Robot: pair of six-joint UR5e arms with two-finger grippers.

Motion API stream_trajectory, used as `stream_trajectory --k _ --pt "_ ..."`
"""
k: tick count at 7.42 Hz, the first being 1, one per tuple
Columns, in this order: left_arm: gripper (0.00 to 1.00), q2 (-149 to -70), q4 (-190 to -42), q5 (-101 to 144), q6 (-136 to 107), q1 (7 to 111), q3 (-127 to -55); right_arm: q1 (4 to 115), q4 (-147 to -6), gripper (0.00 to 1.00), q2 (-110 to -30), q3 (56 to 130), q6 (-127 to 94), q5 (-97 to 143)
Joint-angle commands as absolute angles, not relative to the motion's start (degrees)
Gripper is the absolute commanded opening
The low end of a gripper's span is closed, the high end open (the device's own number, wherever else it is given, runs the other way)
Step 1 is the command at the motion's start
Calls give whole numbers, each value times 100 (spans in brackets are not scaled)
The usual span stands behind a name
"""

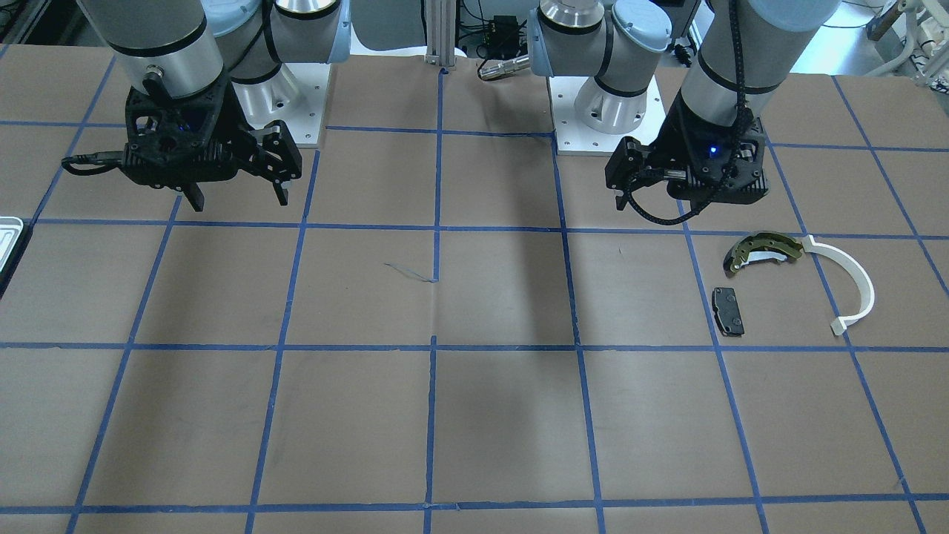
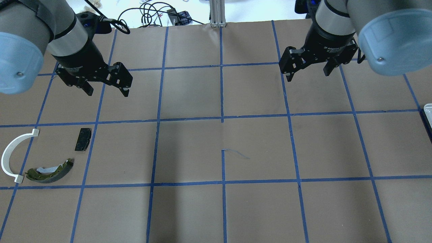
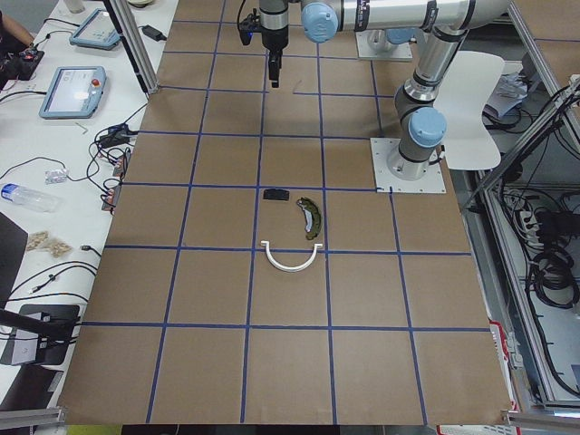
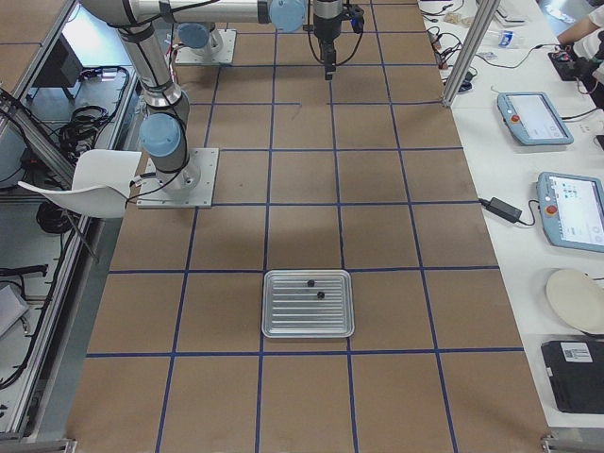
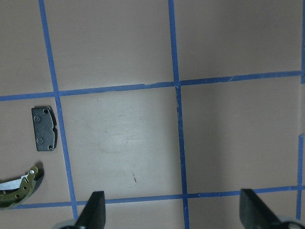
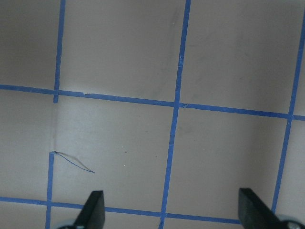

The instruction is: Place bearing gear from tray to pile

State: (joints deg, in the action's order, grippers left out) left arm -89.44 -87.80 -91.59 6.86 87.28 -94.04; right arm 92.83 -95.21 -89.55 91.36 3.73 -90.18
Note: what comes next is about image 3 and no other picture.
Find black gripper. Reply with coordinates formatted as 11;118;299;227
261;26;289;87

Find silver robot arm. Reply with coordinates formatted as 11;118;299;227
298;1;509;164
367;27;416;53

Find black power adapter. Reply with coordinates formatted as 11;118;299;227
140;24;167;42

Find black brake pad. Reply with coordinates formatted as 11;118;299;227
263;188;290;201

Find green curved brake shoe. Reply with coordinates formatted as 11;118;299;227
296;197;322;240

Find far teach pendant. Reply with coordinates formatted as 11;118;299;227
69;9;120;51

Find teach pendant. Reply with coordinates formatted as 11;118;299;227
39;66;107;120
69;9;120;51

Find white plastic chair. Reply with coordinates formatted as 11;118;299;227
434;51;504;170

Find near teach pendant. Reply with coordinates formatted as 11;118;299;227
39;66;107;120

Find white curved plastic part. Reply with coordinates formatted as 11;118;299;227
259;241;325;274

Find clear plastic water bottle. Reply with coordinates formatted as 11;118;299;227
1;183;61;212

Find aluminium frame post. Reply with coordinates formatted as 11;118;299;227
103;0;159;95

